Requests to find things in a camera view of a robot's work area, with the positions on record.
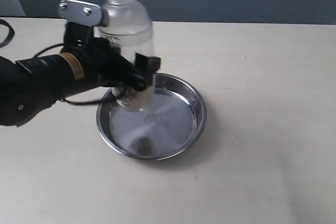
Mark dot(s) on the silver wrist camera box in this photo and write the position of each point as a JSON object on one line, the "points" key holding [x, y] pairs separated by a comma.
{"points": [[83, 13]]}

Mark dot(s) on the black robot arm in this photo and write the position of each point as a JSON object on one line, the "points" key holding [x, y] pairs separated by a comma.
{"points": [[32, 85]]}

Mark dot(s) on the round stainless steel plate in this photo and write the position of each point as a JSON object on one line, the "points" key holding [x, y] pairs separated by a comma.
{"points": [[172, 123]]}

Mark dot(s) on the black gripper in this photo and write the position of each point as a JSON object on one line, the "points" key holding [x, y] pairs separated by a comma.
{"points": [[106, 62]]}

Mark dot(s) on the clear plastic shaker bottle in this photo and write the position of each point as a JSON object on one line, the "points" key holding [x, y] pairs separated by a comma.
{"points": [[130, 30]]}

